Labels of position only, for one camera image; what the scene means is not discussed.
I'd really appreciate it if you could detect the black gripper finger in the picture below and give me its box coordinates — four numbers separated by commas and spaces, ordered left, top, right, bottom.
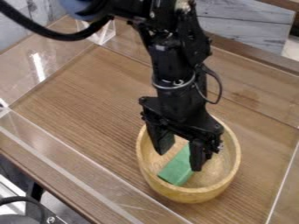
190, 139, 213, 172
146, 123, 175, 155

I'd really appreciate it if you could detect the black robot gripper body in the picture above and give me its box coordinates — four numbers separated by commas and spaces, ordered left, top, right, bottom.
139, 85, 225, 153

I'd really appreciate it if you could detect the green rectangular block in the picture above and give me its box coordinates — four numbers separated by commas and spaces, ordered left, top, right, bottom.
158, 144, 194, 186

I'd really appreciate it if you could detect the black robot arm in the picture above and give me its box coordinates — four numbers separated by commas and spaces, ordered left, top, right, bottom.
60, 0, 225, 172

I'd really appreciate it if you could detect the brown wooden bowl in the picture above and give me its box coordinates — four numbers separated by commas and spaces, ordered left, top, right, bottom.
135, 117, 242, 204

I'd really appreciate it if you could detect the clear acrylic corner bracket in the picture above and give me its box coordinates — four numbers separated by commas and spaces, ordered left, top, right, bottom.
76, 20, 116, 46

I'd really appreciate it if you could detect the clear acrylic barrier wall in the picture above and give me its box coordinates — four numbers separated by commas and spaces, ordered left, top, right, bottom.
0, 10, 299, 224

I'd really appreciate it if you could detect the black table leg bracket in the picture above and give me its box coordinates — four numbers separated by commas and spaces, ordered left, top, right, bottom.
26, 182, 68, 224

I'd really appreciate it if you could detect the black cable under table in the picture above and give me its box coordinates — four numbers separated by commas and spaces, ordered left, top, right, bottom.
0, 196, 43, 224

